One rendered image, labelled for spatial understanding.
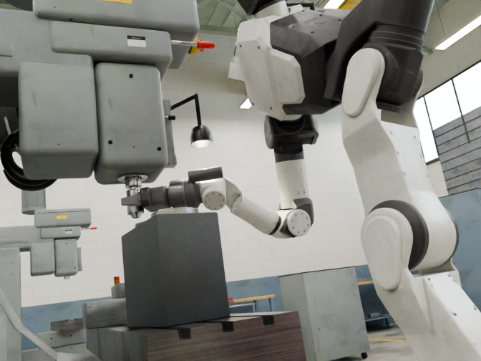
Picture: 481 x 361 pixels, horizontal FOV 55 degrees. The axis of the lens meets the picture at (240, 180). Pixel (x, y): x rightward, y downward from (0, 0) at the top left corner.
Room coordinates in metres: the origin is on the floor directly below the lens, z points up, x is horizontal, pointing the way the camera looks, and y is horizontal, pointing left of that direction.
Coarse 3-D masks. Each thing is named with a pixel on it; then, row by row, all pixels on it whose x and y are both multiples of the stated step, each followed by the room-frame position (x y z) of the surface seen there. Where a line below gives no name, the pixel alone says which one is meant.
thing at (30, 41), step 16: (0, 16) 1.05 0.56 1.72; (16, 16) 1.06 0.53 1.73; (32, 16) 1.08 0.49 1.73; (0, 32) 1.05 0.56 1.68; (16, 32) 1.06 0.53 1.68; (32, 32) 1.08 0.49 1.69; (48, 32) 1.09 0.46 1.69; (0, 48) 1.04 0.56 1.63; (16, 48) 1.06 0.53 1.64; (32, 48) 1.08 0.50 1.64; (48, 48) 1.09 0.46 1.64; (0, 64) 1.04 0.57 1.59; (16, 64) 1.06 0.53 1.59; (80, 64) 1.12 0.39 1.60; (0, 80) 1.08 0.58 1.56; (16, 80) 1.09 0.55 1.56; (0, 96) 1.16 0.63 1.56; (16, 96) 1.17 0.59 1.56
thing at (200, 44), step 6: (174, 42) 1.23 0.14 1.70; (180, 42) 1.24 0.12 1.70; (186, 42) 1.25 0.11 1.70; (192, 42) 1.26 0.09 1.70; (198, 42) 1.26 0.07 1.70; (204, 42) 1.27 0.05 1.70; (210, 42) 1.28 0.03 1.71; (198, 48) 1.27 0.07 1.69; (204, 48) 1.28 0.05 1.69; (210, 48) 1.28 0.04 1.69
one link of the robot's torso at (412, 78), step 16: (384, 48) 0.86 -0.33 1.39; (400, 48) 0.86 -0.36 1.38; (416, 48) 0.87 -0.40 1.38; (400, 64) 0.87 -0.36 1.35; (416, 64) 0.89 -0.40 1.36; (384, 80) 0.87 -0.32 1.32; (400, 80) 0.88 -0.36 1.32; (416, 80) 0.91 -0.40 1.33; (384, 96) 0.91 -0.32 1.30; (400, 96) 0.90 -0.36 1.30
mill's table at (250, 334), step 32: (224, 320) 0.73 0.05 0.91; (256, 320) 0.69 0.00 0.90; (288, 320) 0.71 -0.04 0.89; (96, 352) 1.37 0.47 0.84; (128, 352) 0.78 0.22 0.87; (160, 352) 0.64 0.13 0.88; (192, 352) 0.65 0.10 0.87; (224, 352) 0.67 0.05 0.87; (256, 352) 0.69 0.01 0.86; (288, 352) 0.71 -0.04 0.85
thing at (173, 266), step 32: (160, 224) 0.77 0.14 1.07; (192, 224) 0.80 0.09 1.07; (128, 256) 0.92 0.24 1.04; (160, 256) 0.77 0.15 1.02; (192, 256) 0.80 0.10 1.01; (128, 288) 0.93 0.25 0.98; (160, 288) 0.77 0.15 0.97; (192, 288) 0.79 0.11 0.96; (224, 288) 0.83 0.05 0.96; (128, 320) 0.94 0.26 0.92; (160, 320) 0.78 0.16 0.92; (192, 320) 0.79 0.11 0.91
